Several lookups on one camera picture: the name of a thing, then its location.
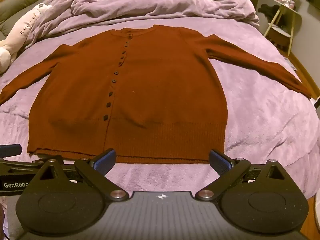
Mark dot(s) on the white plush toy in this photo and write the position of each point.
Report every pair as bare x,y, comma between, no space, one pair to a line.
25,30

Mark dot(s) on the paper sheet on floor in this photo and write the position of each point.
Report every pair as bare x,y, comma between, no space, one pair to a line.
290,63

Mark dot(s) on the crumpled purple blanket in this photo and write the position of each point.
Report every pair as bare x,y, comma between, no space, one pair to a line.
150,2

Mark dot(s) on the bed with purple sheet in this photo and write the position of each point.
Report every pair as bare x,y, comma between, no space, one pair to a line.
262,120

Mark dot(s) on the yellow-legged side table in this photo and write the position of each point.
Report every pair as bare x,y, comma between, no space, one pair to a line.
282,32

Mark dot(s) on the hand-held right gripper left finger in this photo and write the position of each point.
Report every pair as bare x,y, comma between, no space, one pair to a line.
104,160

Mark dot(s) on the olive grey sofa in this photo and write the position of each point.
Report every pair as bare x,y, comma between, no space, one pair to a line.
20,2

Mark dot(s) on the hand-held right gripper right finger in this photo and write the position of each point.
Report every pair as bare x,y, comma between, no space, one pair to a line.
220,163

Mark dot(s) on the dark clothing pile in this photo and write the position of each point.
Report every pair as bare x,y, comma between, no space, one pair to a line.
267,12

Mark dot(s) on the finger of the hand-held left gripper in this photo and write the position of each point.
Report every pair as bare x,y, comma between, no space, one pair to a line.
10,150
17,165

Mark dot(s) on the rust brown buttoned cardigan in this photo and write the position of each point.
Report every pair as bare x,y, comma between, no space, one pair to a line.
162,92

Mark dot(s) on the pink wrapped gift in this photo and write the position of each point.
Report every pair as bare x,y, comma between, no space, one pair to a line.
286,0

